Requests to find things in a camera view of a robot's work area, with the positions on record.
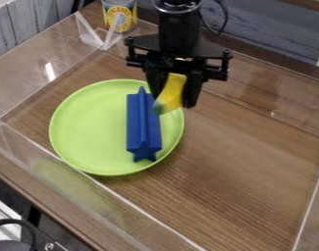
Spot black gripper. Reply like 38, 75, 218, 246
124, 10, 232, 109

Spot yellow toy banana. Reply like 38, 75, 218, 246
153, 74, 187, 115

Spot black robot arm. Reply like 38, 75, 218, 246
124, 0, 232, 114

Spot green round plate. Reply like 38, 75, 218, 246
48, 78, 185, 176

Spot blue star-shaped block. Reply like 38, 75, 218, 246
127, 86, 161, 162

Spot yellow blue tin can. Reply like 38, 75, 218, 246
101, 0, 139, 33

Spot clear acrylic tray walls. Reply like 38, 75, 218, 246
0, 4, 319, 251

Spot black chair armrest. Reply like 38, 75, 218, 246
0, 219, 37, 251

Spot black cable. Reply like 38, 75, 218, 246
200, 0, 230, 37

